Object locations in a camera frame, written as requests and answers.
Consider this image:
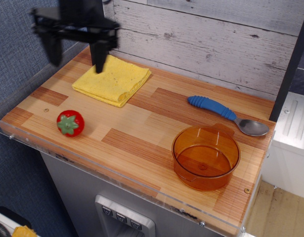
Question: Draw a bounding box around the yellow object bottom left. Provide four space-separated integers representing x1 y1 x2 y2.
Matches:
12 226 38 237

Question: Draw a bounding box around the grey toy fridge cabinet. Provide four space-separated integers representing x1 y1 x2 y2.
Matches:
39 150 231 237

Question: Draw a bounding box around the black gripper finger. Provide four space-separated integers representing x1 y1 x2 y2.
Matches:
40 32 62 67
89 40 110 74

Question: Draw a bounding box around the dark right frame post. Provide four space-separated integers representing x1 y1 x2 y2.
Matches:
269 21 304 122

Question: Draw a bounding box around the black braided cable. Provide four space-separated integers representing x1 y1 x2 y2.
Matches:
0 221 13 237

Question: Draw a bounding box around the silver dispenser button panel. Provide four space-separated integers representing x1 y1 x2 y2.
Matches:
95 195 156 237

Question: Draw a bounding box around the white toy sink unit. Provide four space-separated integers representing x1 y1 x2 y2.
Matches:
261 92 304 198

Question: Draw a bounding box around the blue handled metal spoon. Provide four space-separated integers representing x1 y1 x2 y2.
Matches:
187 96 269 136

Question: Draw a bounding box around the orange transparent plastic pot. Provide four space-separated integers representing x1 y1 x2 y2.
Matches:
172 123 241 191

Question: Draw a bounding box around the red toy strawberry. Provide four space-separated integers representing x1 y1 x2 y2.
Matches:
56 110 85 137

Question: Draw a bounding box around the yellow folded cloth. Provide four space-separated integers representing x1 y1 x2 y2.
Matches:
72 55 151 108

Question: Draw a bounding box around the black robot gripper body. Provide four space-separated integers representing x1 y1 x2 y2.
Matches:
30 0 119 49

